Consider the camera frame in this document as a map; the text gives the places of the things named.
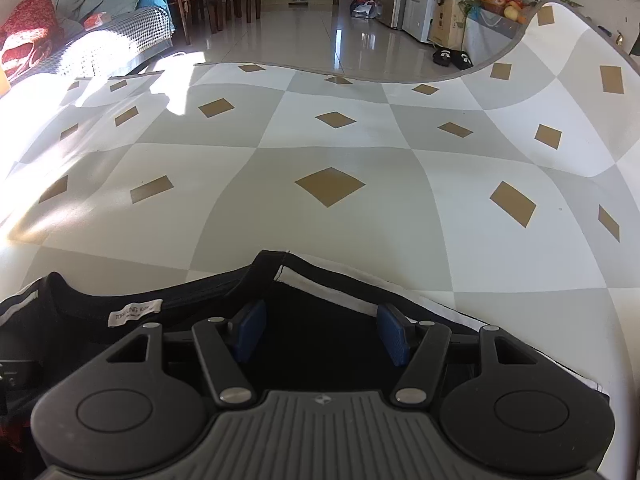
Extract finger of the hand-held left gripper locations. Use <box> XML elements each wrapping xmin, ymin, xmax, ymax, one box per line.
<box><xmin>0</xmin><ymin>359</ymin><xmax>41</xmax><ymax>391</ymax></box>

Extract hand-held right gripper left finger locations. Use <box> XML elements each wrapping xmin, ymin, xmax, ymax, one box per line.
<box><xmin>105</xmin><ymin>299</ymin><xmax>268</xmax><ymax>408</ymax></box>

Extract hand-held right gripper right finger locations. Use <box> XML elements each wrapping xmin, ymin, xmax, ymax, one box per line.
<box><xmin>376</xmin><ymin>303</ymin><xmax>534</xmax><ymax>407</ymax></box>

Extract black t-shirt white stripes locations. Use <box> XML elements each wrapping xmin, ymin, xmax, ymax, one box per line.
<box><xmin>0</xmin><ymin>249</ymin><xmax>612</xmax><ymax>441</ymax></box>

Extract grey cloth covered table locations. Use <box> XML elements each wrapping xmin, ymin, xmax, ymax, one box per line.
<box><xmin>462</xmin><ymin>7</ymin><xmax>539</xmax><ymax>66</ymax></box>

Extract cardboard box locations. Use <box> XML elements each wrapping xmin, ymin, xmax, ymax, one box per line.
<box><xmin>430</xmin><ymin>0</ymin><xmax>469</xmax><ymax>51</ymax></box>

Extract houndstooth covered sofa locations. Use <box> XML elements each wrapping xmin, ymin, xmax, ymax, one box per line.
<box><xmin>0</xmin><ymin>5</ymin><xmax>174</xmax><ymax>86</ymax></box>

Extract white plastic bag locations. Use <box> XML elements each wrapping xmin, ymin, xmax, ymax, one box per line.
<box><xmin>350</xmin><ymin>0</ymin><xmax>386</xmax><ymax>21</ymax></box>

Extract white chest freezer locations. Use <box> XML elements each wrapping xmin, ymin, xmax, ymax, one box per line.
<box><xmin>402</xmin><ymin>0</ymin><xmax>449</xmax><ymax>44</ymax></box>

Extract blue cloth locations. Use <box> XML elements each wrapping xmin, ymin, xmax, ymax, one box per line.
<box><xmin>137</xmin><ymin>0</ymin><xmax>176</xmax><ymax>31</ymax></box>

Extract red knitted blanket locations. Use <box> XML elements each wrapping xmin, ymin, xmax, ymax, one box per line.
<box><xmin>0</xmin><ymin>0</ymin><xmax>59</xmax><ymax>79</ymax></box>

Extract fruit basket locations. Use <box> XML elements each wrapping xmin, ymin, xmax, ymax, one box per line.
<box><xmin>480</xmin><ymin>0</ymin><xmax>529</xmax><ymax>24</ymax></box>

